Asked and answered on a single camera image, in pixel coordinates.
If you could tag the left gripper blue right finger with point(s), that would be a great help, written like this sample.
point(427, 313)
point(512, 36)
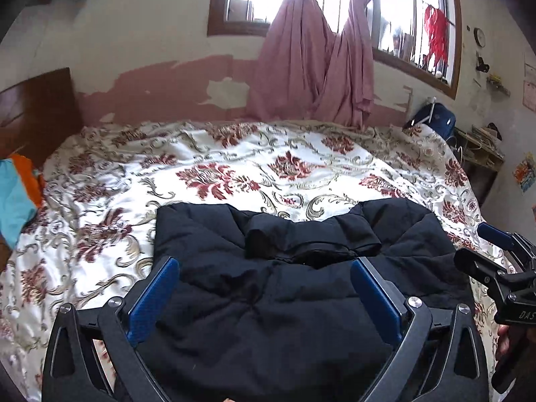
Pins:
point(437, 354)

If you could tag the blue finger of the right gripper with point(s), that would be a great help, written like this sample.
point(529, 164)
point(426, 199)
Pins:
point(497, 237)
point(476, 266)

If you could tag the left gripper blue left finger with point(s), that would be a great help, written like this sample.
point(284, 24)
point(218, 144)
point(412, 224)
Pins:
point(92, 354)

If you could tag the black padded jacket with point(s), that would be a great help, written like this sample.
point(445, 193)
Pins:
point(265, 310)

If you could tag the person's right hand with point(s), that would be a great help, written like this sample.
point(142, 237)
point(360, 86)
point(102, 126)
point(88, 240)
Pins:
point(503, 342)

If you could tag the wooden desk with shelves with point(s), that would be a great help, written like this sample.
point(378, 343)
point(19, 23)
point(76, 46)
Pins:
point(480, 160)

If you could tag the floral white red bedspread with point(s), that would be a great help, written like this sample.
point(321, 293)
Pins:
point(93, 236)

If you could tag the dark blue backpack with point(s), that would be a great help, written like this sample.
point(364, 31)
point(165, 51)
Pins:
point(438, 117)

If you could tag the orange blue brown pillow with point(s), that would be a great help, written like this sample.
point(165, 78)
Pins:
point(21, 192)

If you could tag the pink right curtain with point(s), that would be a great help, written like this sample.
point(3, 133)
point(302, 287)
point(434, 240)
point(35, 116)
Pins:
point(347, 96)

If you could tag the pink curtain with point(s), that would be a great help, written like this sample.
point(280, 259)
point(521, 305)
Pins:
point(289, 75)
point(347, 96)

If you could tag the red hanging garment outside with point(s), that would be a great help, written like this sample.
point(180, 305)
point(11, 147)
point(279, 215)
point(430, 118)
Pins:
point(436, 27)

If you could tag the brown wooden headboard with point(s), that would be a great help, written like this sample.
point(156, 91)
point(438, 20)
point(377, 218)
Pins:
point(38, 115)

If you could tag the pink left curtain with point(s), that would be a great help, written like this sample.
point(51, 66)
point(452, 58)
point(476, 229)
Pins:
point(289, 75)

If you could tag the colourful cartoon wall sticker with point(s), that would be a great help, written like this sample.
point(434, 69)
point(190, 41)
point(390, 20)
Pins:
point(525, 172)

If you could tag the paper certificates on wall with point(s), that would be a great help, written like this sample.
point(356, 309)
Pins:
point(529, 87)

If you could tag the small wall shelf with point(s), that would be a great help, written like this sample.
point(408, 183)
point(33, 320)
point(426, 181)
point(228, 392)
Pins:
point(495, 84)

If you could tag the black wall hook object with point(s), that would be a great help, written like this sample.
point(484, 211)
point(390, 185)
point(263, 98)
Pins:
point(482, 65)

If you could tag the round wall clock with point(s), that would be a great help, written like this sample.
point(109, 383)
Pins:
point(479, 36)

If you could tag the brown wooden window frame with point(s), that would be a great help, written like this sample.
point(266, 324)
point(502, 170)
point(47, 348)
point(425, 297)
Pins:
point(396, 27)

